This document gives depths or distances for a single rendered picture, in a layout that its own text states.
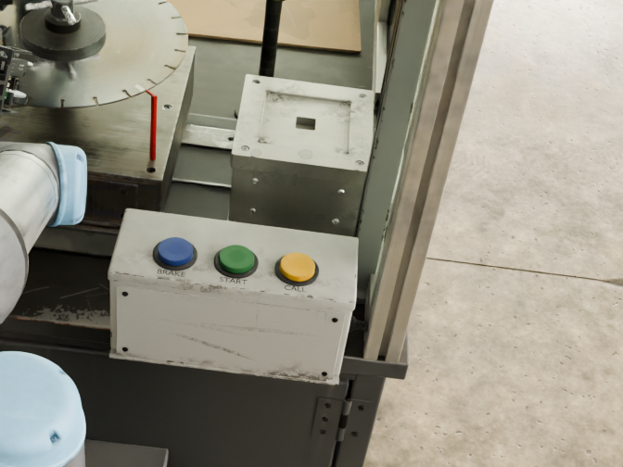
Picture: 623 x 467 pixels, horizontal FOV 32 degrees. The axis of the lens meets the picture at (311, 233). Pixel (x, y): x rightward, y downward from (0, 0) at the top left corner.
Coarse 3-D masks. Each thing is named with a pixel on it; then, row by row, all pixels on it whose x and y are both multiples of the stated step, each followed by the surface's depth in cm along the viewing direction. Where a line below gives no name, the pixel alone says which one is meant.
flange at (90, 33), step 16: (32, 16) 145; (48, 16) 142; (80, 16) 143; (96, 16) 147; (32, 32) 142; (48, 32) 142; (64, 32) 142; (80, 32) 143; (96, 32) 144; (32, 48) 141; (48, 48) 140; (64, 48) 140; (80, 48) 141
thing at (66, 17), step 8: (56, 0) 140; (64, 0) 140; (72, 0) 141; (80, 0) 142; (88, 0) 142; (96, 0) 143; (32, 8) 140; (40, 8) 140; (56, 8) 141; (64, 8) 140; (72, 8) 142; (56, 16) 141; (64, 16) 141; (72, 16) 139; (72, 24) 139
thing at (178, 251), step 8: (168, 240) 124; (176, 240) 124; (184, 240) 124; (160, 248) 123; (168, 248) 123; (176, 248) 123; (184, 248) 123; (192, 248) 124; (160, 256) 122; (168, 256) 122; (176, 256) 122; (184, 256) 123; (192, 256) 124; (168, 264) 122; (176, 264) 122
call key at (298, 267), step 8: (288, 256) 124; (296, 256) 125; (304, 256) 125; (280, 264) 124; (288, 264) 123; (296, 264) 124; (304, 264) 124; (312, 264) 124; (288, 272) 123; (296, 272) 123; (304, 272) 123; (312, 272) 123; (296, 280) 123; (304, 280) 123
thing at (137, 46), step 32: (32, 0) 149; (128, 0) 152; (160, 0) 153; (0, 32) 143; (128, 32) 146; (160, 32) 147; (32, 64) 138; (64, 64) 139; (96, 64) 140; (128, 64) 141; (160, 64) 142; (32, 96) 134; (64, 96) 134; (96, 96) 135; (128, 96) 136
